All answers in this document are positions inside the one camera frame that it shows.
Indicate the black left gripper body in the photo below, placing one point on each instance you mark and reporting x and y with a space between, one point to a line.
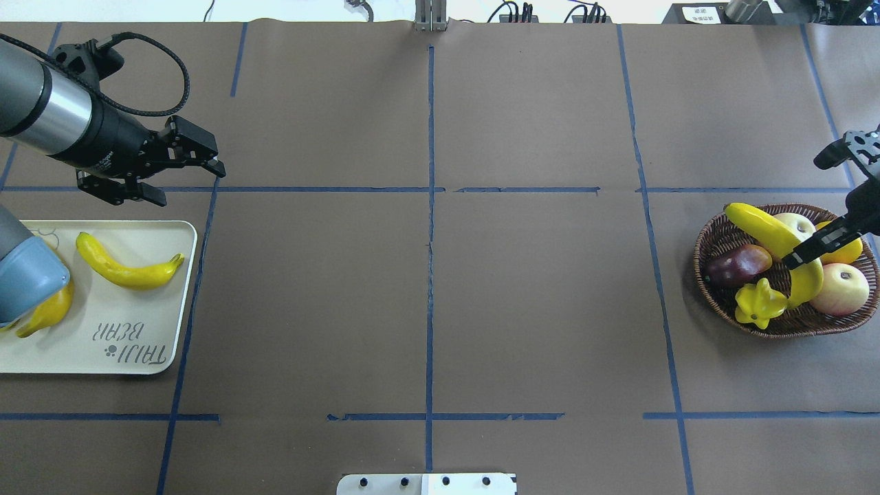
112 142

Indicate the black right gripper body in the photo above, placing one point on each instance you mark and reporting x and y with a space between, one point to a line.
865 199

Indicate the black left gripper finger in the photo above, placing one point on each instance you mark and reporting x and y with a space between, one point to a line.
117 193
191 145

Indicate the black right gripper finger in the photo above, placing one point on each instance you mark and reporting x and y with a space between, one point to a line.
831 237

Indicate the yellow banana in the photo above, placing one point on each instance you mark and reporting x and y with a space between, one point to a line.
806 277

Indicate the yellow banana basket edge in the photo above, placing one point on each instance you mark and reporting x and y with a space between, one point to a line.
143 278

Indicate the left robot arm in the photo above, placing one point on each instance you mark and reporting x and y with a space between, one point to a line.
52 103

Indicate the brown wicker basket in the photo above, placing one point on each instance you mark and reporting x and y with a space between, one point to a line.
719 236

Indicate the pink white peach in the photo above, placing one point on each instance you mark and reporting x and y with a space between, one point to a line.
799 225

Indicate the yellow lemon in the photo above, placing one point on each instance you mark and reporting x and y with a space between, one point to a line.
847 254

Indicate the yellow starfruit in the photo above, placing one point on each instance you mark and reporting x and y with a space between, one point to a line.
759 303

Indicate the white bear tray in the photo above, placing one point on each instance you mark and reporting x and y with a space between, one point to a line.
110 329

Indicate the aluminium frame post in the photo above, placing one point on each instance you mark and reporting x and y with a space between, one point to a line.
431 15

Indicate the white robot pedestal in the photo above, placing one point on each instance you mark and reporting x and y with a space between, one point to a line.
429 483

